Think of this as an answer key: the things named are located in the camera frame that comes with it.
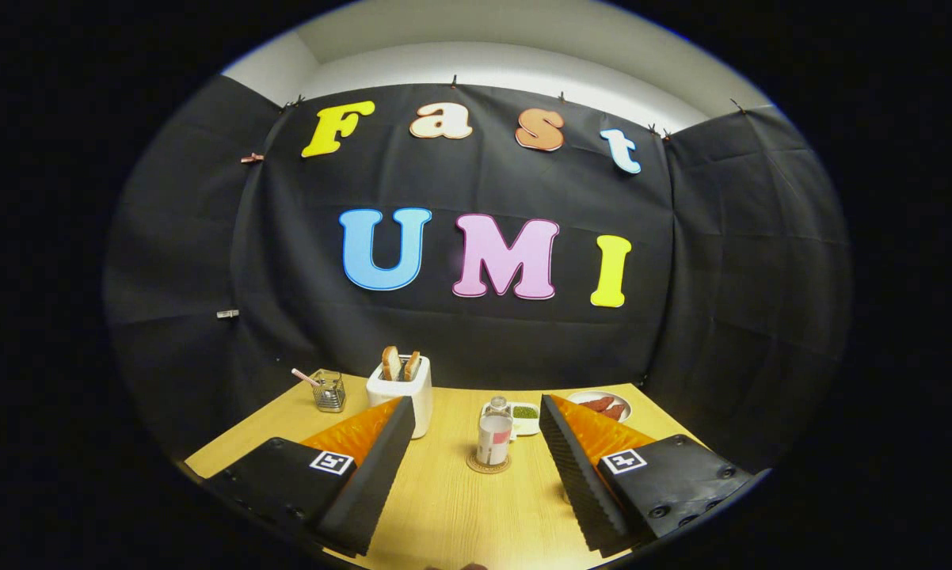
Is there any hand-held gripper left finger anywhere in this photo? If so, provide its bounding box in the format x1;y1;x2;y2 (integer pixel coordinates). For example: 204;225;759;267
203;396;418;557

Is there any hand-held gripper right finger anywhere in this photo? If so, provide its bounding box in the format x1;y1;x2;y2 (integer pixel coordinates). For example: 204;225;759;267
538;393;764;557

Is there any clear juice bottle red label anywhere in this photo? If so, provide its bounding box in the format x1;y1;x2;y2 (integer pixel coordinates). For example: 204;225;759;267
476;396;515;466

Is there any round cork coaster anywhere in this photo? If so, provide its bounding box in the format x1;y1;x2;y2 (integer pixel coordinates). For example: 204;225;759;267
466;451;513;475

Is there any white toaster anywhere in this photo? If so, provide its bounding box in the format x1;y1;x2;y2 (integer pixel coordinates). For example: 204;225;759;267
365;354;434;440

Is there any wooden table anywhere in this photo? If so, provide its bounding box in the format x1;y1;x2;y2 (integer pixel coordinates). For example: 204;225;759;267
185;372;754;570

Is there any small white divided dish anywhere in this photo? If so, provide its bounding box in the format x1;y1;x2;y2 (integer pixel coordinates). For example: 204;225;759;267
482;401;541;437

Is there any white oval plate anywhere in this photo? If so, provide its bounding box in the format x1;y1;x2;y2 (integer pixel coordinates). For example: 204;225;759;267
565;390;632;424

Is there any black backdrop cloth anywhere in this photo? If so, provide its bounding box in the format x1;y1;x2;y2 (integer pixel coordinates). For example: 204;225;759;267
104;75;853;476

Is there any wire mesh holder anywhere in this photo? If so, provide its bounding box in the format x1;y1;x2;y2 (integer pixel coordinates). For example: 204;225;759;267
312;370;347;413

